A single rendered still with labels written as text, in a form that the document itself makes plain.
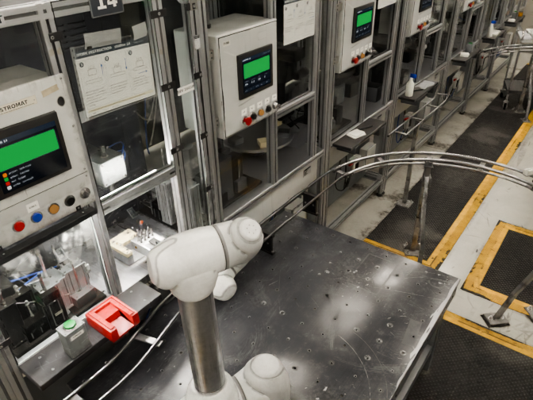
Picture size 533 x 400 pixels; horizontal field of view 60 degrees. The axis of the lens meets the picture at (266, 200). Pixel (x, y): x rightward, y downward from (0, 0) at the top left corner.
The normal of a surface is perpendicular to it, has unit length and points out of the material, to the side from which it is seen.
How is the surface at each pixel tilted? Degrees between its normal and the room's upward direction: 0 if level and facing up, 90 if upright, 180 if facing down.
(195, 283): 91
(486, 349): 0
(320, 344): 0
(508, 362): 0
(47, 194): 90
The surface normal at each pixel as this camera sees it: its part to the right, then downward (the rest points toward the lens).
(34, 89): 0.80, 0.31
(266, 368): 0.07, -0.87
